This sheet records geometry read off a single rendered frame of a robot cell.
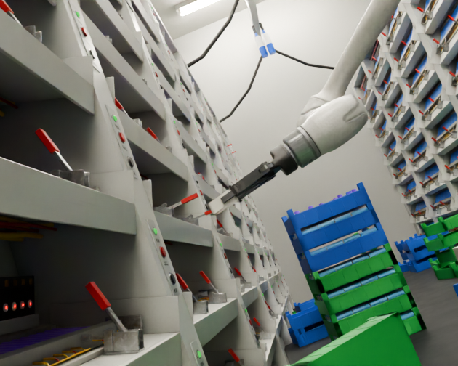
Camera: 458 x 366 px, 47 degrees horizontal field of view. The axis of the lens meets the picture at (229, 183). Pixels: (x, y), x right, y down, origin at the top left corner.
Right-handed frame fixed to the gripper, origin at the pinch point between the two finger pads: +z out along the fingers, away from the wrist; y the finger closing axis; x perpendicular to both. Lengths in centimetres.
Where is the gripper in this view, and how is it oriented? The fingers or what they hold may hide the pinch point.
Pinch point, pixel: (222, 202)
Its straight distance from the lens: 131.1
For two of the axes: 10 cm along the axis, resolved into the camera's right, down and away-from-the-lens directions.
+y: 1.3, 1.5, 9.8
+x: -5.6, -8.1, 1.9
